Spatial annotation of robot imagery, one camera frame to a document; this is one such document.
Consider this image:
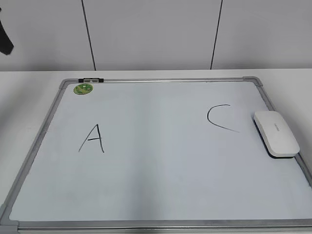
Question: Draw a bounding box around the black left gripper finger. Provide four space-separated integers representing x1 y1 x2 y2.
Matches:
0 21 14 55

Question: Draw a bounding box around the green round magnet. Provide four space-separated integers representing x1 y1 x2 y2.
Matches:
73 83 93 95

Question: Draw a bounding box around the white framed whiteboard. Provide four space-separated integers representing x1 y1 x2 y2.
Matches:
0 77 312 233

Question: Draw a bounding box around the white whiteboard eraser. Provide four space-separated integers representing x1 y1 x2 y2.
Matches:
253 111 300 158

